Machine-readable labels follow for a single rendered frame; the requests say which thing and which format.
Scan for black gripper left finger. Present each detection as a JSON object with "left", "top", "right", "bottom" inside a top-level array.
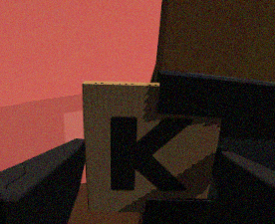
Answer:
[{"left": 0, "top": 138, "right": 86, "bottom": 224}]

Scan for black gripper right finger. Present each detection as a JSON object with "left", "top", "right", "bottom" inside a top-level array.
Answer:
[{"left": 211, "top": 147, "right": 275, "bottom": 224}]

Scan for brown wooden a-frame board stand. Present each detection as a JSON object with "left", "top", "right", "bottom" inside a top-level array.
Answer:
[{"left": 138, "top": 0, "right": 275, "bottom": 224}]

